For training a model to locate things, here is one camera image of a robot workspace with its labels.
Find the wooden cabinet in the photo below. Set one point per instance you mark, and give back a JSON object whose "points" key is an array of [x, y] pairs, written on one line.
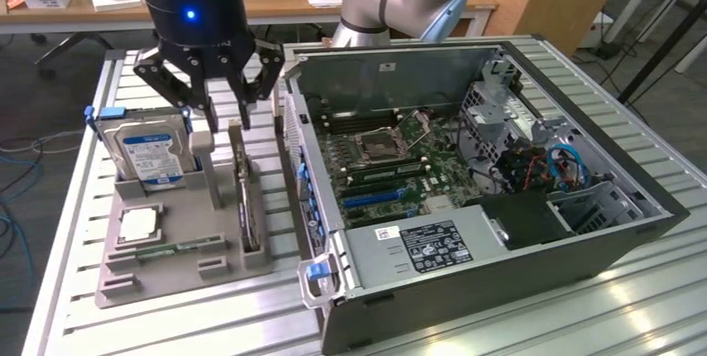
{"points": [[558, 0]]}

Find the grey power supply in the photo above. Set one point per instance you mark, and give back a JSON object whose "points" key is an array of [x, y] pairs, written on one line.
{"points": [[380, 256]]}

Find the perforated metal drive cage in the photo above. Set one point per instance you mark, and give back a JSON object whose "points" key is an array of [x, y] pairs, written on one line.
{"points": [[486, 124]]}

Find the black chair base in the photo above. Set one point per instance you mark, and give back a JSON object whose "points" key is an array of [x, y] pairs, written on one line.
{"points": [[72, 49]]}

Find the silver CPU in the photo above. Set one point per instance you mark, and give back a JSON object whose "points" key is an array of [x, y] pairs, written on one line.
{"points": [[138, 225]]}

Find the long blue expansion slot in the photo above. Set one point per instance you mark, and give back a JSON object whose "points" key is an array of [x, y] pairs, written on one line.
{"points": [[372, 199]]}

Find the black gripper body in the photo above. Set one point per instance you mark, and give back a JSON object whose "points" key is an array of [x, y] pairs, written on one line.
{"points": [[194, 29]]}

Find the short blue expansion slot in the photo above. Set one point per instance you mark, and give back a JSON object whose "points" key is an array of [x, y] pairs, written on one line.
{"points": [[411, 209]]}

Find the black graphics card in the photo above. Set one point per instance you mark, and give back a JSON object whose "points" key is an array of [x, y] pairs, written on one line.
{"points": [[243, 190]]}

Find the green motherboard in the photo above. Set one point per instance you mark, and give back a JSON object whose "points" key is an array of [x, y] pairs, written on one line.
{"points": [[436, 174]]}

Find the blue disk caddy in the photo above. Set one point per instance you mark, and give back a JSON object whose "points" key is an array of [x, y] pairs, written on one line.
{"points": [[111, 114]]}

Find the black power adapter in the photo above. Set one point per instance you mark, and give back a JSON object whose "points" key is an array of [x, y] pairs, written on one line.
{"points": [[606, 50]]}

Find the grey parts rack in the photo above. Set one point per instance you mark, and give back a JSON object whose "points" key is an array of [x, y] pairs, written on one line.
{"points": [[182, 223]]}

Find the black plastic shroud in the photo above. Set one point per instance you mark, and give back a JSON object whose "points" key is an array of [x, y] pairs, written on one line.
{"points": [[524, 219]]}

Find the thin locking lever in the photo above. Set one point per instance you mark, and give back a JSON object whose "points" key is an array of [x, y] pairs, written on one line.
{"points": [[422, 134]]}

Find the orange packet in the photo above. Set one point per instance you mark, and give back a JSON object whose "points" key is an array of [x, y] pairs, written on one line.
{"points": [[14, 1]]}

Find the metal disk bay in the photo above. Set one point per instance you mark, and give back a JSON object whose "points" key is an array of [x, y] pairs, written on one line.
{"points": [[602, 207]]}

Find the metal socket cover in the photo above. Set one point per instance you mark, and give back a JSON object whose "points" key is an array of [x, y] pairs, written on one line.
{"points": [[426, 112]]}

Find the white desk frame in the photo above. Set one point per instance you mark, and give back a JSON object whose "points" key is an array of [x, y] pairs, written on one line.
{"points": [[663, 0]]}

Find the blue case latch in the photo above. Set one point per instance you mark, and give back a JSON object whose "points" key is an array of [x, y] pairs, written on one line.
{"points": [[316, 272]]}

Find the hard disk with blue label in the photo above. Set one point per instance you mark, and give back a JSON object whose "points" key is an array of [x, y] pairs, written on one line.
{"points": [[146, 153]]}

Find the black open PC case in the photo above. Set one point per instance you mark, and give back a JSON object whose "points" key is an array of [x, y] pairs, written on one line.
{"points": [[496, 290]]}

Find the black slanted pole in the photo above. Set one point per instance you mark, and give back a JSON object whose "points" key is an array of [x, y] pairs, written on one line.
{"points": [[657, 54]]}

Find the silver chipset heat sink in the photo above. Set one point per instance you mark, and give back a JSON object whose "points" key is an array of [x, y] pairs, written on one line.
{"points": [[439, 205]]}

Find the green RAM stick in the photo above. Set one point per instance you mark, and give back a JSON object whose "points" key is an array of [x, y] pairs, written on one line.
{"points": [[166, 250], [387, 171]]}

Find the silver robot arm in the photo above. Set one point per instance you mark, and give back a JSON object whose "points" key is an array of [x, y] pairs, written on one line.
{"points": [[375, 4]]}

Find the white labelled box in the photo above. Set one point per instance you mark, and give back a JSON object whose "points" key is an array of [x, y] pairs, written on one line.
{"points": [[50, 1]]}

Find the CPU socket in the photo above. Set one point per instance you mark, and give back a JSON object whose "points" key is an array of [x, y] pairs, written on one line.
{"points": [[380, 147]]}

